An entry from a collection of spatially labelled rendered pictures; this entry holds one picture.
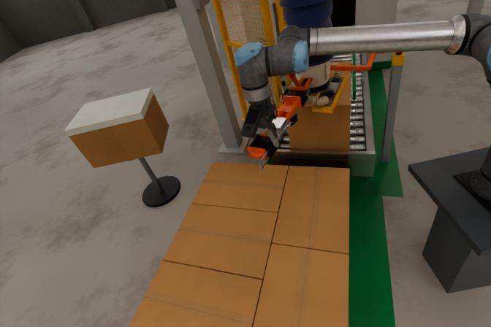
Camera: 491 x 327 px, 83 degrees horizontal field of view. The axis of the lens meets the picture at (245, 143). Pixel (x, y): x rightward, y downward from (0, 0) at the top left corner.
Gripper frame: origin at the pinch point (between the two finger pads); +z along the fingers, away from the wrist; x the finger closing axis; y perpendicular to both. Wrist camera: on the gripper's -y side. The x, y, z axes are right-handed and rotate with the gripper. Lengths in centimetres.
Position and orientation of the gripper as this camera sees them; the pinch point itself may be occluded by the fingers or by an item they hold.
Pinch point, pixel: (264, 144)
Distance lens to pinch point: 104.1
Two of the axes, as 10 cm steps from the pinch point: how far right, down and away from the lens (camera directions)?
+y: 4.8, -6.3, 6.1
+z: 2.1, 7.6, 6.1
